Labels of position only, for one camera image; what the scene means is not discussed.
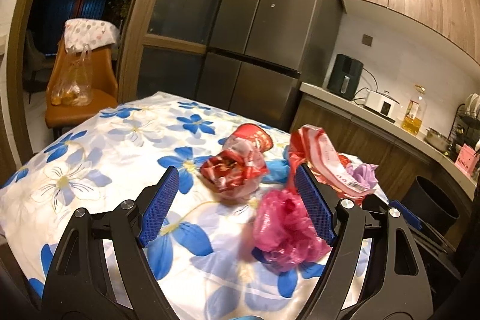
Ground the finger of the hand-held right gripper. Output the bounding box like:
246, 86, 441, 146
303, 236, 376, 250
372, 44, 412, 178
388, 199, 426, 232

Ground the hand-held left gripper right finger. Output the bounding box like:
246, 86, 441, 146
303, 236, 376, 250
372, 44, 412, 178
294, 163, 439, 320

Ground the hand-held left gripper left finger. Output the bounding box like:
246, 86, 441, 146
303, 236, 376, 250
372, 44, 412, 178
41, 166, 181, 320

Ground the black trash bin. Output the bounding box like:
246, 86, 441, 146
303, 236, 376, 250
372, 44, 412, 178
403, 175, 460, 236

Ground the pink plastic bag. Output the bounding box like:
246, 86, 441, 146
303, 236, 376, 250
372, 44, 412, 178
252, 189, 332, 274

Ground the purple plastic bag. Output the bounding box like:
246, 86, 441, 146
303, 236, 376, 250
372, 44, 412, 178
347, 163, 379, 191

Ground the red wrapper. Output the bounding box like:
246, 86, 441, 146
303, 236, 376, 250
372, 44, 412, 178
200, 140, 270, 202

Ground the red plastic bag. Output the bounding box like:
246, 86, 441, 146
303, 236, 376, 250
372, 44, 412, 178
288, 124, 376, 206

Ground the blue floral tablecloth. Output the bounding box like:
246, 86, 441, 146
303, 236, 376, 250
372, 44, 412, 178
0, 91, 389, 320

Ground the pink utensil holder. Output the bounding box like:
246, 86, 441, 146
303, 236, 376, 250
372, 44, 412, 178
457, 144, 480, 176

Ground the stainless steel bowl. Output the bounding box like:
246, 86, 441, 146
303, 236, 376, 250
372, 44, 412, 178
425, 127, 452, 152

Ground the kitchen counter with wooden cabinets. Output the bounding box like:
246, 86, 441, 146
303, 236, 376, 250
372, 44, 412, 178
290, 82, 480, 231

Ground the red paper cup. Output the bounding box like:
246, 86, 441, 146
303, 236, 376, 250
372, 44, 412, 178
221, 123, 274, 156

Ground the black dish rack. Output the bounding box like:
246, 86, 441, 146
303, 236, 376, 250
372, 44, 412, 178
448, 93, 480, 159

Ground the cooking oil bottle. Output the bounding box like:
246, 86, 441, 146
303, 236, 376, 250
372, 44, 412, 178
402, 85, 426, 136

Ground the white electric cooker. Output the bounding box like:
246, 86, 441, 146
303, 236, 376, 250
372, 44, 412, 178
364, 89, 401, 118

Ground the white plate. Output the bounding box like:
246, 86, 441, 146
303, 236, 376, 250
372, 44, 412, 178
465, 93, 480, 118

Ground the black air fryer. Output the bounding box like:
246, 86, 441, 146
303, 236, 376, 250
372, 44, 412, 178
326, 54, 364, 101

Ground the orange chair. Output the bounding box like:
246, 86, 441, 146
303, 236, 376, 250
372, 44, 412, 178
45, 29, 119, 129

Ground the clear bag of fruit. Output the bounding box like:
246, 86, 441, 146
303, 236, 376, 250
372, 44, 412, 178
50, 44, 94, 107

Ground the polka dot cloth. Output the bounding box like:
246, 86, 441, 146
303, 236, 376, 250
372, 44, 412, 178
64, 18, 120, 52

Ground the grey steel refrigerator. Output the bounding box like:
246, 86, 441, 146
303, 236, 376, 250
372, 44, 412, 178
195, 0, 342, 133

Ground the wooden glass sliding door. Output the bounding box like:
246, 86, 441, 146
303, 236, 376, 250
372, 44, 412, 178
118, 0, 271, 107

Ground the blue curtain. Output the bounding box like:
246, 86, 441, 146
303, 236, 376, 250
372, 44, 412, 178
41, 0, 109, 54

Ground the black power cable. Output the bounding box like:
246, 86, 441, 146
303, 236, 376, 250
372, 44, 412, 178
354, 69, 379, 107

